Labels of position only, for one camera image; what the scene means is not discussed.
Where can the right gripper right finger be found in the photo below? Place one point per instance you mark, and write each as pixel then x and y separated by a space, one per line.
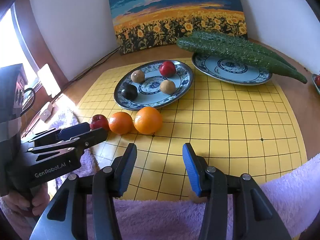
pixel 196 169

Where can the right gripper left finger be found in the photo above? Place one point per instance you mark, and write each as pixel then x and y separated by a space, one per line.
pixel 123 168

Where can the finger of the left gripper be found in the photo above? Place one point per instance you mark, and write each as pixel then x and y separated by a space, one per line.
pixel 62 134
pixel 92 137

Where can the small dark red apple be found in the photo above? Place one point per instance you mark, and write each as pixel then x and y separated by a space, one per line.
pixel 99 121

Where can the large orange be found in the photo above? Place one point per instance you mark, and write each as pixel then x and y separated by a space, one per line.
pixel 148 120

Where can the dark plum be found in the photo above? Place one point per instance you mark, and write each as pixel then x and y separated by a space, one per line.
pixel 129 92

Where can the beige round fruit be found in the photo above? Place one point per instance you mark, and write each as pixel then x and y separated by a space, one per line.
pixel 167 87

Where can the tan round fruit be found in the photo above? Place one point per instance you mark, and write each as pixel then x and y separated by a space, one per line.
pixel 138 76

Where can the person's left hand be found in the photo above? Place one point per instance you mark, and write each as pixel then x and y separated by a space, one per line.
pixel 35 207

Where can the smaller orange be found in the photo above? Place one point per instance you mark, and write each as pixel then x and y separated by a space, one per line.
pixel 120 123

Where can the yellow go board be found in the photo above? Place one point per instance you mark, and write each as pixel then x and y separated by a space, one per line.
pixel 235 128

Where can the blue white plate left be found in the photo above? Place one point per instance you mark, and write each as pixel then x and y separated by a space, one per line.
pixel 149 92

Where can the blue white plate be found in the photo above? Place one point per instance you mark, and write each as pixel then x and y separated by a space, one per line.
pixel 230 71
pixel 149 92

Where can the blue white plate right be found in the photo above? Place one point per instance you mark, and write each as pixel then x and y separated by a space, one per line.
pixel 230 71

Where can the pink fluffy towel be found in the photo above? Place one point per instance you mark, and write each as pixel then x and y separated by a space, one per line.
pixel 236 208

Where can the front green cucumber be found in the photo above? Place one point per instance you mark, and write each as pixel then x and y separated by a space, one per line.
pixel 240 55

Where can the green cucumber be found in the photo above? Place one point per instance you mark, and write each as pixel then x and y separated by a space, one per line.
pixel 240 42
pixel 240 55

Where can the rear green cucumber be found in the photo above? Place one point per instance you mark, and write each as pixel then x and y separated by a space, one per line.
pixel 240 42

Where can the sunflower field painting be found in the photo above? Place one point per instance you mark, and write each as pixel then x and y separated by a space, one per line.
pixel 144 24

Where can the salad dish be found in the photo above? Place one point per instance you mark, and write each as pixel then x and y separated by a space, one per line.
pixel 316 81

